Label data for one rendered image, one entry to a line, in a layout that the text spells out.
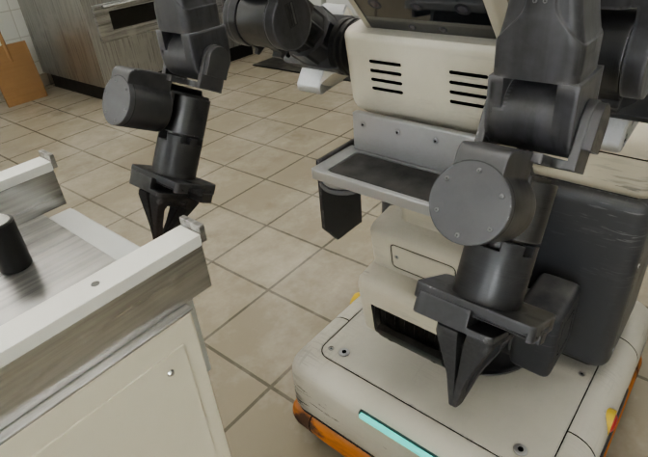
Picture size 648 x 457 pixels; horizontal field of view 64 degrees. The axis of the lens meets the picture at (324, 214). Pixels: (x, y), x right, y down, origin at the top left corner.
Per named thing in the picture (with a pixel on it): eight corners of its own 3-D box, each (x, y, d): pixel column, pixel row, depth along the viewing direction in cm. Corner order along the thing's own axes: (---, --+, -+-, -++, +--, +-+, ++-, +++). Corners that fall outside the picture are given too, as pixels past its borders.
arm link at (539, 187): (569, 174, 42) (501, 160, 45) (548, 169, 37) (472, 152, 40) (544, 255, 43) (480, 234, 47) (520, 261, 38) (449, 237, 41)
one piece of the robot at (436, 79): (403, 255, 122) (376, -16, 85) (569, 319, 101) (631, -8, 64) (336, 331, 108) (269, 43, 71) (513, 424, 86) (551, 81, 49)
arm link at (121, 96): (233, 49, 64) (190, 42, 69) (153, 21, 55) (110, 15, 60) (214, 144, 66) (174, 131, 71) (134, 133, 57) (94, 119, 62)
